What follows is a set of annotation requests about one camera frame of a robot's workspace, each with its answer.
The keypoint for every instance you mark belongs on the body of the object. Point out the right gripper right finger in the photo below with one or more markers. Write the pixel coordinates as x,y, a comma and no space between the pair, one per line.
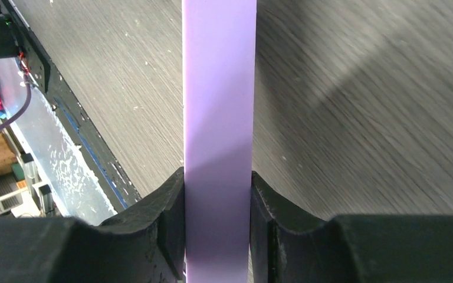
289,244

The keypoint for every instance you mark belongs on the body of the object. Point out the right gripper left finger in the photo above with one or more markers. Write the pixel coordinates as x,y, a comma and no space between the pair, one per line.
144,243

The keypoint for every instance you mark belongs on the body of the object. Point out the purple socket adapter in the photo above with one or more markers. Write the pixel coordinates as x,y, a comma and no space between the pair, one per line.
218,45

